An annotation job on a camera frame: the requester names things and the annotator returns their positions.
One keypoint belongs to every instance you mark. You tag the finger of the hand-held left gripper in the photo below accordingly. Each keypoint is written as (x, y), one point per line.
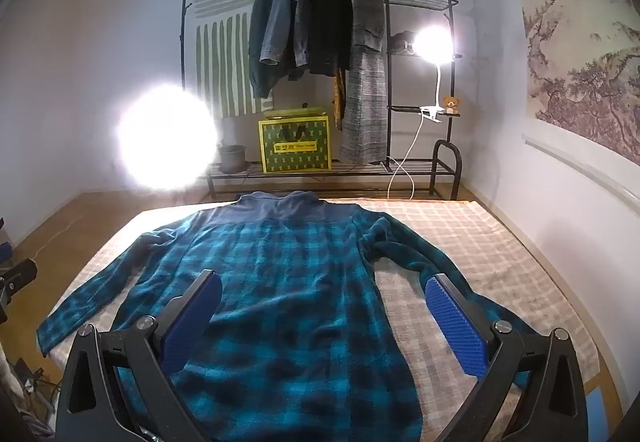
(20, 276)

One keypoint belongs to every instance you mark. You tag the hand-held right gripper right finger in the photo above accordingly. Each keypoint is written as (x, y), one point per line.
(455, 322)

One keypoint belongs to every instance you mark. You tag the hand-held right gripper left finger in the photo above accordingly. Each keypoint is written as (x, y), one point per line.
(192, 317)

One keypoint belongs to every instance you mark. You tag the teal plaid fleece shirt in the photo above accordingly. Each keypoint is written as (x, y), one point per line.
(300, 297)

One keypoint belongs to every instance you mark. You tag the beige checked blanket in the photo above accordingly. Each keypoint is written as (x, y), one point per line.
(475, 242)

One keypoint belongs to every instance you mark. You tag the dark plant pot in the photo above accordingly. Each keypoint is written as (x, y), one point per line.
(232, 158)

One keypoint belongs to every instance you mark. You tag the light blue board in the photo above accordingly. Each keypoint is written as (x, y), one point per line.
(602, 417)

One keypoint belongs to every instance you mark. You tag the bright round studio light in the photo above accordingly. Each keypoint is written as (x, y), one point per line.
(165, 137)

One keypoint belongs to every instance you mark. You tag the yellow and green patterned box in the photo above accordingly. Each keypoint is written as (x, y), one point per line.
(295, 145)

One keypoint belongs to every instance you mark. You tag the small brown teddy bear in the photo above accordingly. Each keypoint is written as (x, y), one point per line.
(451, 105)

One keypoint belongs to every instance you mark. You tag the grey plaid hanging coat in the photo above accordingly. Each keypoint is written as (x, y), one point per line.
(367, 87)

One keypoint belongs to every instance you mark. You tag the yellow hanging scarf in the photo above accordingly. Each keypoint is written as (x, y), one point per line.
(339, 97)

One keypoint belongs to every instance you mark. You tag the white clip lamp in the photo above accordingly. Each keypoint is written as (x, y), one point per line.
(432, 45)

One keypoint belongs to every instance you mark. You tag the dark item on rack shelf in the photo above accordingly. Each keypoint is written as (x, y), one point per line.
(401, 42)

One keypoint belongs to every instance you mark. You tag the dark teal hanging jacket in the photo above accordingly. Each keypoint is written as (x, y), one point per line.
(262, 32)

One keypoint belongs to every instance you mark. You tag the blue denim hanging jacket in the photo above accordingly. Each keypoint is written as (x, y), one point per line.
(292, 7)

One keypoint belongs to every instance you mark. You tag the black hanging jacket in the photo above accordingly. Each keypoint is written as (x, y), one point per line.
(330, 17)

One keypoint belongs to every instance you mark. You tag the white wall trim strip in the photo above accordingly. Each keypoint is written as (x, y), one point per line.
(580, 162)

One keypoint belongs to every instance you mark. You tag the green striped wall hanging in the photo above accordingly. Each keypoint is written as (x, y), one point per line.
(220, 67)

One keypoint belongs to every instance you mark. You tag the landscape painting wall poster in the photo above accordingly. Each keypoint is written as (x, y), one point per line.
(585, 52)

